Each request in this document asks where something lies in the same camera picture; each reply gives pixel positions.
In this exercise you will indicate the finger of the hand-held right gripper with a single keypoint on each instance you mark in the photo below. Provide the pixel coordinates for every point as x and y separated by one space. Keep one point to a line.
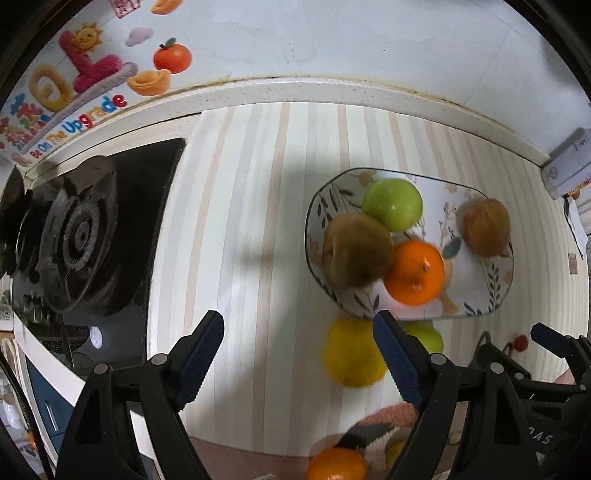
550 338
510 364

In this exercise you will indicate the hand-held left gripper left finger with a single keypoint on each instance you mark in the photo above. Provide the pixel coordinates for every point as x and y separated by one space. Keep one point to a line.
199 364

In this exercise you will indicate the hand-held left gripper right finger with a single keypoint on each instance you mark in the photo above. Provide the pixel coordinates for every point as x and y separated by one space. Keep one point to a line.
398 364

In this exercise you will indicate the yellow lemon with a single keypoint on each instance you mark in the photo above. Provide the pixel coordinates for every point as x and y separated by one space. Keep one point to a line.
351 353

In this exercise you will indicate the floral print plate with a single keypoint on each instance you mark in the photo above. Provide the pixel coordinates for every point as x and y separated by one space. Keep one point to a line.
466 286

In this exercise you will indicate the small red hook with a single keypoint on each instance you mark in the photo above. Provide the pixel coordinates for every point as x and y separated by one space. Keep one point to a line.
521 343

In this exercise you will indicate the small green apple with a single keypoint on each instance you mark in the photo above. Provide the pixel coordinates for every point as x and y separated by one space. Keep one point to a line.
427 337

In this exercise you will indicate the patterned cloth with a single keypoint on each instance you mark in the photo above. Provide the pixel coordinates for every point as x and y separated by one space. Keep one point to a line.
374 427

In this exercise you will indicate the yellow-green fruit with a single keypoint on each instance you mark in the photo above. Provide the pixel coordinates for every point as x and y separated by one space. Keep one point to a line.
395 452

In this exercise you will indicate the orange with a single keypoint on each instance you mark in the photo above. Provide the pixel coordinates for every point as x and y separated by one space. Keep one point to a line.
336 465
413 274

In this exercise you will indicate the white stove knob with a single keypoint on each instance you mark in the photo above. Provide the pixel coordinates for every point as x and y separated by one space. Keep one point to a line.
96 338

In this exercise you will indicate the white paper sheet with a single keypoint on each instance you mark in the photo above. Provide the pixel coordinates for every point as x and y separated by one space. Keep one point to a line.
576 226

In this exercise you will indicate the brown kiwi fruit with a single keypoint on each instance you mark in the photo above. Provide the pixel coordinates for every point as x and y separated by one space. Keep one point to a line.
355 251

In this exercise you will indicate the red-brown apple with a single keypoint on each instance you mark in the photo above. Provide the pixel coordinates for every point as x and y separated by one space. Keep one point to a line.
485 226

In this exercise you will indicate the black gas stove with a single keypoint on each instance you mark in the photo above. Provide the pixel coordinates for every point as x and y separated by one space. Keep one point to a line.
124 258

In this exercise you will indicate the large green apple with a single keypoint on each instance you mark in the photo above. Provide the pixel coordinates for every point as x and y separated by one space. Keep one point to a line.
392 203

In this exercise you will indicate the stove burner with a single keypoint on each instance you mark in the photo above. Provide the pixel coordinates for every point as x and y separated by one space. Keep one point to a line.
76 240

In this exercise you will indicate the white box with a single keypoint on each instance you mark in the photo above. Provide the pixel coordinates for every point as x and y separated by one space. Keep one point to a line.
570 161

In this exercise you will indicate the colourful wall sticker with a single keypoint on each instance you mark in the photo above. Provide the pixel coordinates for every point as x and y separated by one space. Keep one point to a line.
87 69

